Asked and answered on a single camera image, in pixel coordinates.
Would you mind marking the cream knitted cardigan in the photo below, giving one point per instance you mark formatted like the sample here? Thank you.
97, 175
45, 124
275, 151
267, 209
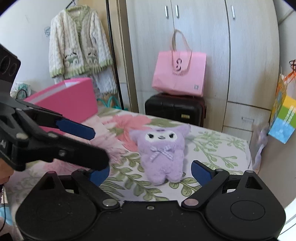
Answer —
78, 43

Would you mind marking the colourful gift bag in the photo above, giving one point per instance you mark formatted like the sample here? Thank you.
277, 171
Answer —
282, 122

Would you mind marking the floral table cloth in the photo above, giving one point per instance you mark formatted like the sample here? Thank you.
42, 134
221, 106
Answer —
127, 179

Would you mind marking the pink tote bag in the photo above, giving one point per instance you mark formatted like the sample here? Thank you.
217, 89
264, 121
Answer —
180, 72

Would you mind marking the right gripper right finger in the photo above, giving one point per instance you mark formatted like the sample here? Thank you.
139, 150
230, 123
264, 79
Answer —
234, 207

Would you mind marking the purple Kuromi plush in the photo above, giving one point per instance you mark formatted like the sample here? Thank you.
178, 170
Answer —
162, 152

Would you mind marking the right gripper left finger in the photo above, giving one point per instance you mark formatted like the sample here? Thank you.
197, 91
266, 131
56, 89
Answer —
65, 207

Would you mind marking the white wooden wardrobe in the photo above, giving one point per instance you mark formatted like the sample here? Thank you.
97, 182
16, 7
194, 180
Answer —
227, 52

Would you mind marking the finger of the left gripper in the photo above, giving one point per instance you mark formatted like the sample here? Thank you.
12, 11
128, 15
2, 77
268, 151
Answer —
76, 129
71, 151

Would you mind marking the pink storage box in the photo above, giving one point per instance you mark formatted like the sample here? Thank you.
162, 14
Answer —
74, 99

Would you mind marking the black suitcase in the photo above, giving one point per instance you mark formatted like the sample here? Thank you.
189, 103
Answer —
182, 108

